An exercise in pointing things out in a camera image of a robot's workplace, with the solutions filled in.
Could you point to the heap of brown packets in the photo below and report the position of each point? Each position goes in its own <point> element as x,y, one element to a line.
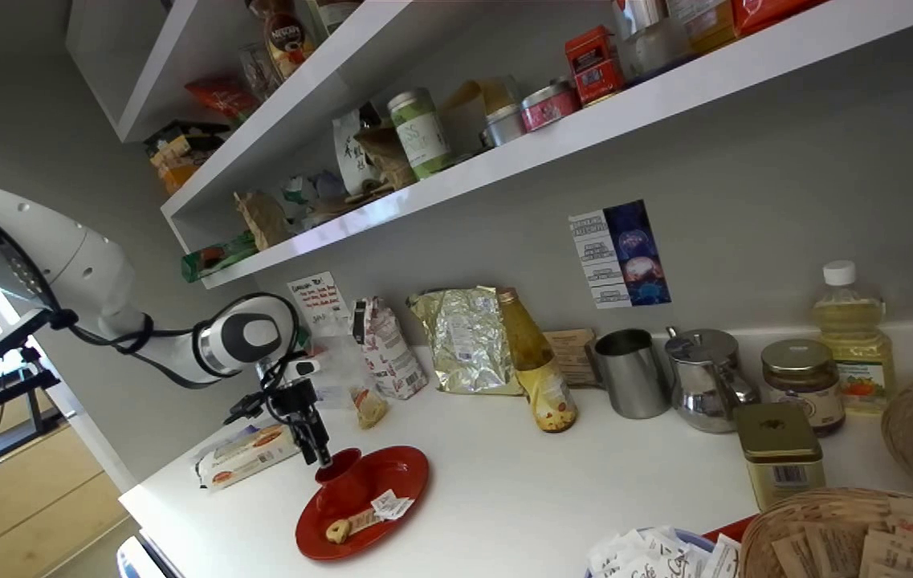
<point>890,546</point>

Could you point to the clear plastic snack bag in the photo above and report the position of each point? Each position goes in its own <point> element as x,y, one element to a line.
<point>366,405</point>

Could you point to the oil bottle with white cap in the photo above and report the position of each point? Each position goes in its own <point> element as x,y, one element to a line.
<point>853,337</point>

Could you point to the red box tin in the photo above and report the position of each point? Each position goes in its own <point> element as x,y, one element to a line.
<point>594,64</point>

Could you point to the green and white canister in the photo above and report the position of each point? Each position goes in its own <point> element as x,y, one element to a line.
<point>421,132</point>

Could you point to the heart-shaped biscuit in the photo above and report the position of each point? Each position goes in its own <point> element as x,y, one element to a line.
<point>337,531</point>

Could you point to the brown sugar stick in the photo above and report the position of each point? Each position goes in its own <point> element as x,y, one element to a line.
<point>364,520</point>

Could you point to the glass jar with gold lid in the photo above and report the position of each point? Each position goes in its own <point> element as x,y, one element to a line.
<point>805,385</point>

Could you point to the red dish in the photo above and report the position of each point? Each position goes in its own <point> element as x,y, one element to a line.
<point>729,530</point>

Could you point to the silver round tin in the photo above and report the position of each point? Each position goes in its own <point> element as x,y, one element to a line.
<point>504,127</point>

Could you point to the blue and white flyer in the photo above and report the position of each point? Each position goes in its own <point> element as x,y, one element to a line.
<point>621,253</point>

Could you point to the gold foil bag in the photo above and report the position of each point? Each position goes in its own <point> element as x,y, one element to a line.
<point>464,337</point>

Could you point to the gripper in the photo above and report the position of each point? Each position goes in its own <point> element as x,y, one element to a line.
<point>294,401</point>

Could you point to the small glass jar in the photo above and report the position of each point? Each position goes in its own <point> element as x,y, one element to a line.
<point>258,71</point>

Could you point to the crumpled brown bag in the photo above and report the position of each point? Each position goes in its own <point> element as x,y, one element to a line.
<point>388,156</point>

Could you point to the white and red paper bag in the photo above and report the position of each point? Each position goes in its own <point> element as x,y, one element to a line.
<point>392,353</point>

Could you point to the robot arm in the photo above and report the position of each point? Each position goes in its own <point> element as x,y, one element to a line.
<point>87,269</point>

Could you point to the stack of yellow boxes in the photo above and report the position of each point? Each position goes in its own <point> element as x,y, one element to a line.
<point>183,156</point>

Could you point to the steel pot with lid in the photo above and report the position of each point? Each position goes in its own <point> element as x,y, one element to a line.
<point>705,385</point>

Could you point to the tan paper bag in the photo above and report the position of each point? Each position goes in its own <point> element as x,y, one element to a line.
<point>468,112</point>

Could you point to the green packet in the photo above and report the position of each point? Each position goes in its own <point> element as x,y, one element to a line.
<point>219,255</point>

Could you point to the white note with red writing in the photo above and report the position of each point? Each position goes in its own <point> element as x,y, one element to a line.
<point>318,301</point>

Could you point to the orange box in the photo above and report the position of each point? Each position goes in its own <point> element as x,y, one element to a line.
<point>769,12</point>

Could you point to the white wall shelf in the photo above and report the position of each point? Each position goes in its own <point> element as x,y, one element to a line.
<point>392,213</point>

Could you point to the glass bottle of yellow liquid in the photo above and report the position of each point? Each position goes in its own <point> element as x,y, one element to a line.
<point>540,377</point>

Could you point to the red plate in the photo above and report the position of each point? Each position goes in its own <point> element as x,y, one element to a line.
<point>392,474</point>

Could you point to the clear glass jar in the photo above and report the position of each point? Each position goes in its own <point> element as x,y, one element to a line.
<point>653,40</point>

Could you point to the white printed bag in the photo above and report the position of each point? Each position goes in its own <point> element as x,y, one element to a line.
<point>352,156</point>

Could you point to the steel cup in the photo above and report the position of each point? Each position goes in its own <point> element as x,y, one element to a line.
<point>631,373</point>

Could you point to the wooden cabinet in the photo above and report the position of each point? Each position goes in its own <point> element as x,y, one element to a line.
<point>22,506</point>

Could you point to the yellow box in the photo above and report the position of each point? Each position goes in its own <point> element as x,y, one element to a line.
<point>705,24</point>

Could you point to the heap of white sachets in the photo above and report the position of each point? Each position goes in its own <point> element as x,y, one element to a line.
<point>390,504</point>
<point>649,558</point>

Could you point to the red round tin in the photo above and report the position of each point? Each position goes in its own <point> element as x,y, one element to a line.
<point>550,106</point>

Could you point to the coffee jar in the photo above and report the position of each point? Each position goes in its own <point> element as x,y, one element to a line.
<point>287,40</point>

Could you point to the white biscuit packet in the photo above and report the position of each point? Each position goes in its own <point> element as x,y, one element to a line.
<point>246,457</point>

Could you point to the brown paper packet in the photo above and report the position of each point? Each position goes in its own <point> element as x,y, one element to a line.
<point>575,353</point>

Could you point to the heap of clear bags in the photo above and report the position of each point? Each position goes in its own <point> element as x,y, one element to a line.
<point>315,201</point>

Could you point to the gold tin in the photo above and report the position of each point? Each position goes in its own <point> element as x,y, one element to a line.
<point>781,457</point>

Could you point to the red cup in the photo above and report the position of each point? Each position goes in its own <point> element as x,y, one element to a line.
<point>341,470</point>

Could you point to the brown paper bag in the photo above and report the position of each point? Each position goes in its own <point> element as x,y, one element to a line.
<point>263,218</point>

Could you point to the red packet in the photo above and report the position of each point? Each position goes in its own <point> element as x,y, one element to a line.
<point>223,96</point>

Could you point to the black stand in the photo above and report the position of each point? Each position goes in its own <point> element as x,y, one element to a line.
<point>10,337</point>

